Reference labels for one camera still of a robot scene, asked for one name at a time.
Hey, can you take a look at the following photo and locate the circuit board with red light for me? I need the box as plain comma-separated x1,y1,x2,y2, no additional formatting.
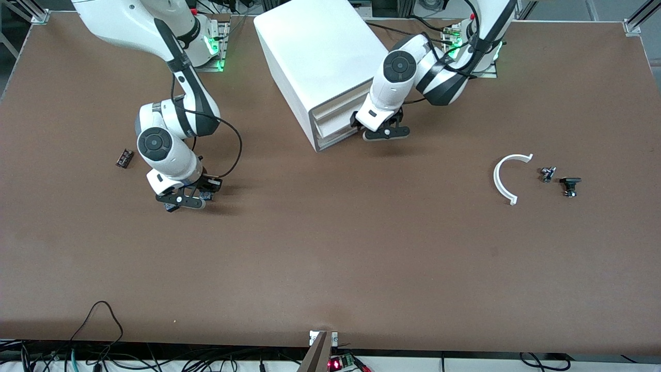
328,353,370,372

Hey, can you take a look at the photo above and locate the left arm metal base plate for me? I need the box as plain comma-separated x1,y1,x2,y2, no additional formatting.
443,25,498,79

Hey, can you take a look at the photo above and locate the aluminium frame profile corner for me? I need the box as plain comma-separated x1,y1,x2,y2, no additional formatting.
10,0,51,25
623,0,661,36

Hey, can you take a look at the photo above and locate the black power cable on table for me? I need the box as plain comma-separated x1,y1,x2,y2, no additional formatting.
364,21,414,38

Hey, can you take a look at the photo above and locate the white drawer cabinet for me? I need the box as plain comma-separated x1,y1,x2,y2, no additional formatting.
253,0,391,153

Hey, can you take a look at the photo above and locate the white curved half ring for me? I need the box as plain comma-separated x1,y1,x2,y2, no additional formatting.
493,153,533,206

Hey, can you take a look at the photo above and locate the tangled black cable bundle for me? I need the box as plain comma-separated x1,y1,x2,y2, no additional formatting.
0,338,310,372

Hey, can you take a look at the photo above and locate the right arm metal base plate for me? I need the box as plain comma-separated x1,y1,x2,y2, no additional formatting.
194,21,231,72

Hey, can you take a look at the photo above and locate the metal bracket with beam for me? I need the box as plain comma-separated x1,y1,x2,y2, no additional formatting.
297,330,339,372

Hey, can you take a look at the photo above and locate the thin black looped cable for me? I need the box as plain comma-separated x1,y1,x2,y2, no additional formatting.
70,301,124,345

